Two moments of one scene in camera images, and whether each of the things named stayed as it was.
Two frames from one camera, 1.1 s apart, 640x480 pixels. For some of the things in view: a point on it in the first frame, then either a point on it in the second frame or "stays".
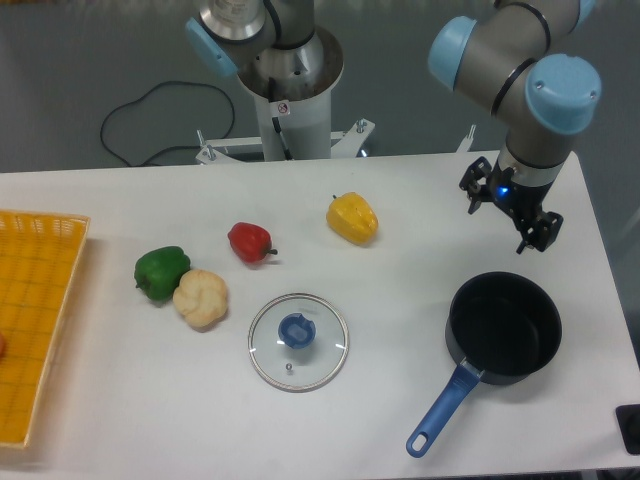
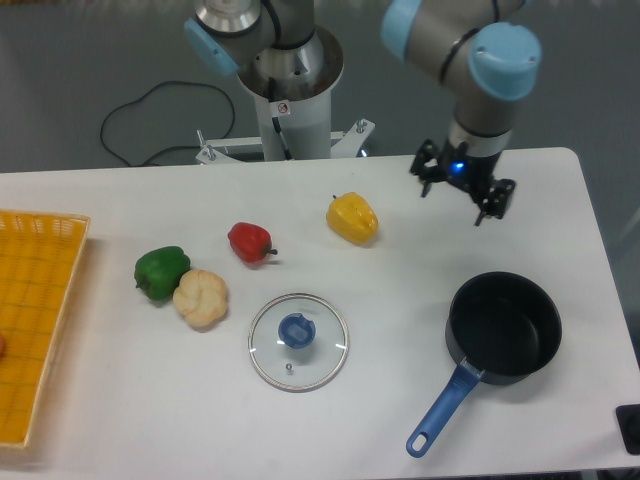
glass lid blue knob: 298,342 stays
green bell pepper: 158,272 stays
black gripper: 522,200 to 472,173
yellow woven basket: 40,257 stays
